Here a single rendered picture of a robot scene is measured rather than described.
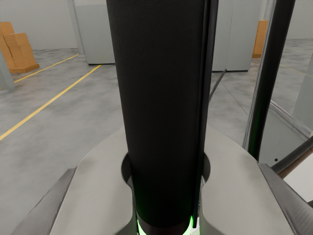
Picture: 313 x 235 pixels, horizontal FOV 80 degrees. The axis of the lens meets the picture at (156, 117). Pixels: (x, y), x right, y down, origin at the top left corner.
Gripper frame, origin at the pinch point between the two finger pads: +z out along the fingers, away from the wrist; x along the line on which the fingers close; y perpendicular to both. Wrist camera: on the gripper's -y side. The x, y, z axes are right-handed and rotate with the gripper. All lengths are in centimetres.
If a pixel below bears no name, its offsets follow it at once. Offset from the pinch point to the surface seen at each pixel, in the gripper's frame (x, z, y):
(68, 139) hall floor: -141, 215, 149
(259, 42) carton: 360, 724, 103
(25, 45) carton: -473, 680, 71
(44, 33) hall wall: -711, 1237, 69
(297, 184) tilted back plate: 28.9, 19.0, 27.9
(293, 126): 70, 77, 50
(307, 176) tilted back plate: 30.6, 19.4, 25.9
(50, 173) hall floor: -131, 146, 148
